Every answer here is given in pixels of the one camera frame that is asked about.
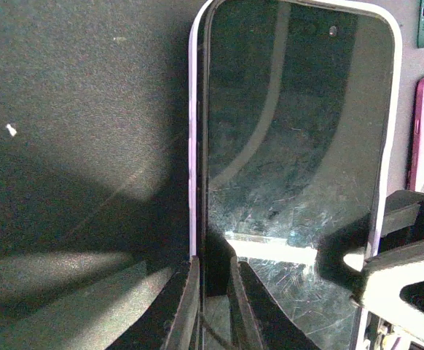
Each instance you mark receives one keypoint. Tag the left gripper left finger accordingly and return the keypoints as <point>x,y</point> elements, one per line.
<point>171,321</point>

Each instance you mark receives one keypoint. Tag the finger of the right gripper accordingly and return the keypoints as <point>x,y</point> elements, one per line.
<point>384,276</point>
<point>403,221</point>

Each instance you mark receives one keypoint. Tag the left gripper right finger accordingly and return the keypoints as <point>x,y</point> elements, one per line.
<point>257,321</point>

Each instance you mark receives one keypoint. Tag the lilac phone case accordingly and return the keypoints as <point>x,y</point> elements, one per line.
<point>390,109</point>

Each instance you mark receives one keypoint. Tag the black phone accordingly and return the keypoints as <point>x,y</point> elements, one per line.
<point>295,127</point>

